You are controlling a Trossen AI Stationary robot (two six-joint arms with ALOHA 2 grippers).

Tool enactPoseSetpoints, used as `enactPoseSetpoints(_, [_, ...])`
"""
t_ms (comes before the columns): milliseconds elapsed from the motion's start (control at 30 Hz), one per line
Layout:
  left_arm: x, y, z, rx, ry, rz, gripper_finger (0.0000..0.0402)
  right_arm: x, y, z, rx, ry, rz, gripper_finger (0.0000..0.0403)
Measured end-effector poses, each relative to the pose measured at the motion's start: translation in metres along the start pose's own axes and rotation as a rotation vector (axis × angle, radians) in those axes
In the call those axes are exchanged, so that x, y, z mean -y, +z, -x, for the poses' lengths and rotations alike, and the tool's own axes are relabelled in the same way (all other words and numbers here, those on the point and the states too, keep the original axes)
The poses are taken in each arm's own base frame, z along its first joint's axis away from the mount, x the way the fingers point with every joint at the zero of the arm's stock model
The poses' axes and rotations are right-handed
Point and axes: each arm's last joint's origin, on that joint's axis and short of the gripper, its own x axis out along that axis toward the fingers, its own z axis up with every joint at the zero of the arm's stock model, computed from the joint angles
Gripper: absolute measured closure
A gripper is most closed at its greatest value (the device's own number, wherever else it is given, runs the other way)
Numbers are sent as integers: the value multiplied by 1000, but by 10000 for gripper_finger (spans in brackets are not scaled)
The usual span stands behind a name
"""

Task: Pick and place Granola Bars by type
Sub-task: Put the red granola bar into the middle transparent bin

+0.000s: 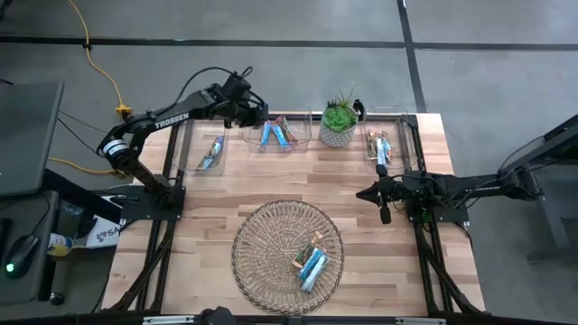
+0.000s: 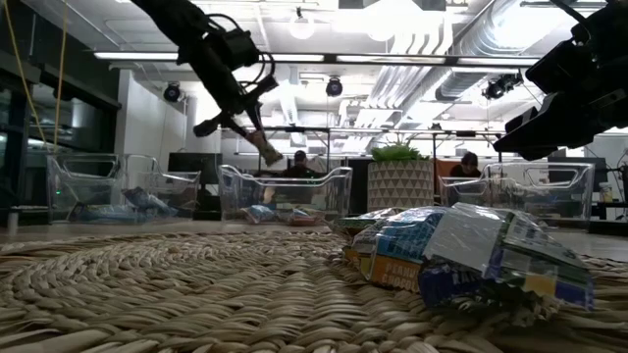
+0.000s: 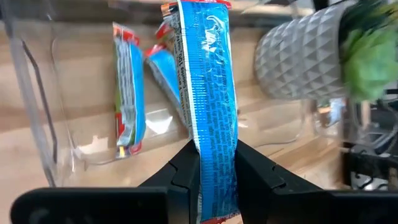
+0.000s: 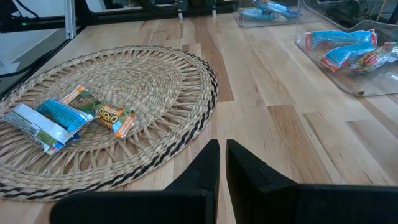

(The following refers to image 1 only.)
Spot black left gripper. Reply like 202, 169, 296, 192
223, 96, 271, 131

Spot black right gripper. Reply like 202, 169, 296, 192
354, 162, 409, 226

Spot red and green granola bar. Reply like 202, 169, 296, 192
275, 115, 298, 145

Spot snack packets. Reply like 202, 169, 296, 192
297, 247, 325, 281

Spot clear plastic bin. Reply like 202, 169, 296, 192
179, 106, 228, 178
241, 104, 313, 155
362, 105, 412, 176

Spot succulent in patterned white pot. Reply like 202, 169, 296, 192
318, 88, 362, 149

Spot round woven wicker tray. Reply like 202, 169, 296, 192
230, 199, 346, 316

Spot black side table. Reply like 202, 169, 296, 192
526, 112, 578, 264

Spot white printed bag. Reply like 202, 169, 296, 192
83, 216, 123, 250

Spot dark grey desk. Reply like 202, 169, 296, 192
0, 80, 65, 199

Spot yellow and white bottle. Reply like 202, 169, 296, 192
47, 232, 75, 257

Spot black computer mouse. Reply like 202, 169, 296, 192
3, 234, 41, 280

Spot grey side desk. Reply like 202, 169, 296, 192
0, 189, 61, 308

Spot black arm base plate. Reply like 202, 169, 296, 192
405, 187, 471, 226
120, 198, 186, 222

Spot black aluminium frame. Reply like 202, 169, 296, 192
101, 110, 488, 317

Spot yellow extension cable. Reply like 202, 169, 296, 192
47, 156, 130, 178
67, 0, 134, 121

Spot black rail with silver brackets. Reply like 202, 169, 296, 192
0, 310, 578, 325

